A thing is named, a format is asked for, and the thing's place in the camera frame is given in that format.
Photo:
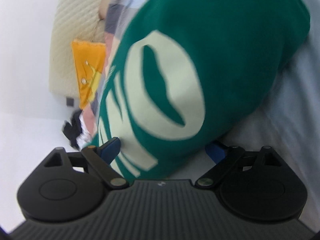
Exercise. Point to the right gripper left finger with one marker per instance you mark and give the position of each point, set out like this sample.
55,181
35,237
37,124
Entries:
96,161

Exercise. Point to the grey wall socket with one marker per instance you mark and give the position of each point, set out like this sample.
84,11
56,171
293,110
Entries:
69,102

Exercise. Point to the green hooded sweatshirt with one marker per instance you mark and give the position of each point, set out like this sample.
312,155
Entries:
186,71

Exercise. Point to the yellow crown pillow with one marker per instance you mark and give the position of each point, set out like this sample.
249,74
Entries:
88,58

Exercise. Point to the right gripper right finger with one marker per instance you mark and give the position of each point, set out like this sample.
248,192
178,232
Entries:
231,162

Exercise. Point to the black and white clothes pile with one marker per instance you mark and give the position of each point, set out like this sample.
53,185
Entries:
80,129

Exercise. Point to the pastel patchwork duvet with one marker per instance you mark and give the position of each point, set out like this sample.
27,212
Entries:
117,15

